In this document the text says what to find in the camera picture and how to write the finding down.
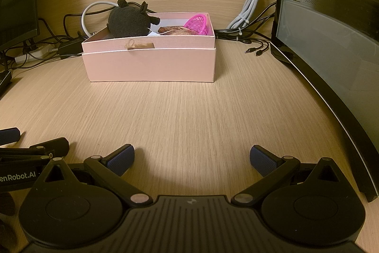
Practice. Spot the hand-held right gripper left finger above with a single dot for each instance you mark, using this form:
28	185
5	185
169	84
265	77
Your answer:
121	161

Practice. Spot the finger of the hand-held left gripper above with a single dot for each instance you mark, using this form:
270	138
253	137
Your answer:
56	145
9	136

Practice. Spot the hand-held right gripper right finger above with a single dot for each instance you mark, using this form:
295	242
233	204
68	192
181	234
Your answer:
262	161

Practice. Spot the pink cardboard box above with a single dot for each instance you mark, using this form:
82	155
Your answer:
148	66

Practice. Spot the black plush cat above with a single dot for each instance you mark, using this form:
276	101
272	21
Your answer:
127	21

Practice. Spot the clear pastry snack packet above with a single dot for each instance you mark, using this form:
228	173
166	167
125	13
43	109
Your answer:
174	30

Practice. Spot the pink plastic toy basket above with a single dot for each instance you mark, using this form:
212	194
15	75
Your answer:
197	23

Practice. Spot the person's left hand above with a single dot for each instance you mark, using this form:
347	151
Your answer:
4	204

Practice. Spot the black monitor stand base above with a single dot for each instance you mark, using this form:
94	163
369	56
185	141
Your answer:
4	81

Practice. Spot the white power strip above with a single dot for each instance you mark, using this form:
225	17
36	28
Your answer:
35	53

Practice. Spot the black power adapter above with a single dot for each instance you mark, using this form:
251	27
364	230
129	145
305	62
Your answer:
71	48

